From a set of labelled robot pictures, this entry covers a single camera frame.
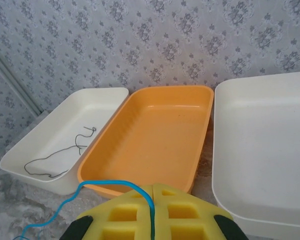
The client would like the thin black cable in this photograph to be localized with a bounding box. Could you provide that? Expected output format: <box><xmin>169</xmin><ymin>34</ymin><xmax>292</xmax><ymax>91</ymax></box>
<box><xmin>23</xmin><ymin>125</ymin><xmax>97</xmax><ymax>179</ymax></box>

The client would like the tangle of thin cables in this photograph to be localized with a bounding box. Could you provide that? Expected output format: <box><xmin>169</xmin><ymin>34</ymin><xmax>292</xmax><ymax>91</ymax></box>
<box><xmin>0</xmin><ymin>179</ymin><xmax>156</xmax><ymax>240</ymax></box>

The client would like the aluminium frame post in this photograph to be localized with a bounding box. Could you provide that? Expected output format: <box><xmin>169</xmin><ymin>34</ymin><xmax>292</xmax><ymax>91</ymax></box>
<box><xmin>0</xmin><ymin>46</ymin><xmax>45</xmax><ymax>116</ymax></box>

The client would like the white plastic tray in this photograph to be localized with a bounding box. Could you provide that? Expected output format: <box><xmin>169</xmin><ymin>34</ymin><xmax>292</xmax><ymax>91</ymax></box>
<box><xmin>0</xmin><ymin>86</ymin><xmax>130</xmax><ymax>196</ymax></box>
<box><xmin>211</xmin><ymin>70</ymin><xmax>300</xmax><ymax>237</ymax></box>

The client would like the orange plastic tray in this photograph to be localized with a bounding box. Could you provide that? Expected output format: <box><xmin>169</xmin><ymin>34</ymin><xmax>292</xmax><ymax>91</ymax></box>
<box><xmin>77</xmin><ymin>85</ymin><xmax>215</xmax><ymax>200</ymax></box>

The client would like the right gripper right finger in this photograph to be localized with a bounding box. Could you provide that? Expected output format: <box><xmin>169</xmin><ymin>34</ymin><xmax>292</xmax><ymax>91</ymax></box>
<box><xmin>152</xmin><ymin>183</ymin><xmax>250</xmax><ymax>240</ymax></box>

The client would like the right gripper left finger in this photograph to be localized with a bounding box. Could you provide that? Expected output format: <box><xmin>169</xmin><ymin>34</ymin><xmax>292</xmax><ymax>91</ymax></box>
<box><xmin>58</xmin><ymin>183</ymin><xmax>155</xmax><ymax>240</ymax></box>

